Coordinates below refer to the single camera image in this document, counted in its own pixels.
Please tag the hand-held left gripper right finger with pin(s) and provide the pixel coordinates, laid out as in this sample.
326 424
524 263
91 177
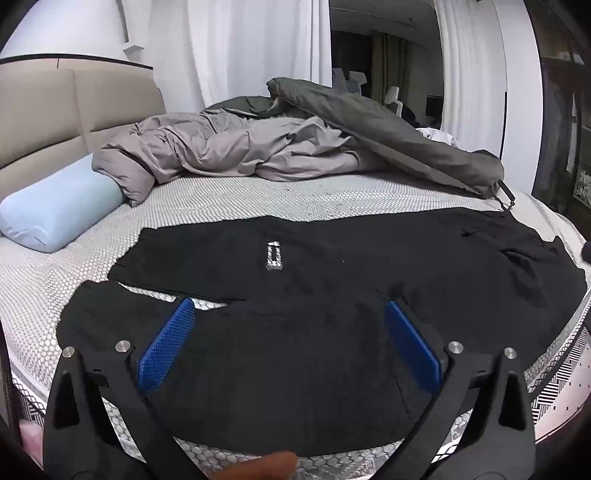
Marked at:
411 346

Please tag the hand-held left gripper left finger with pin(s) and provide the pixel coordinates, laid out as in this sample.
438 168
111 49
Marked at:
168 341

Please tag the black pants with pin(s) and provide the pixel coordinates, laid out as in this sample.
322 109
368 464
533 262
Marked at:
300 346

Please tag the person's left hand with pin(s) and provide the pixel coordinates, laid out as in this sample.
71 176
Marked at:
258 466

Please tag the white patterned mattress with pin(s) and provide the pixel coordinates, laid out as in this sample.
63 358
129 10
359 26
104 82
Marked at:
231 198

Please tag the light blue pillow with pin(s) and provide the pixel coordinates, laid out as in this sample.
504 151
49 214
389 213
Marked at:
55 203

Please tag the grey olive duvet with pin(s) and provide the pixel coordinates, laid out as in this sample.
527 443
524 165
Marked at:
231 143

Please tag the white cloth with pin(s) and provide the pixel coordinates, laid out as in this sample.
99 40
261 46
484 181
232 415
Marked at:
436 137

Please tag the white office chair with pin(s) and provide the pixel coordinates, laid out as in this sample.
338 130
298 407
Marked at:
392 97

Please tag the beige padded headboard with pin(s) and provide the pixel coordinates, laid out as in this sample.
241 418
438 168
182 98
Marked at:
41 115

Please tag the dark glass cabinet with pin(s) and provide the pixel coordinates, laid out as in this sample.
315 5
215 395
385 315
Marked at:
558 115

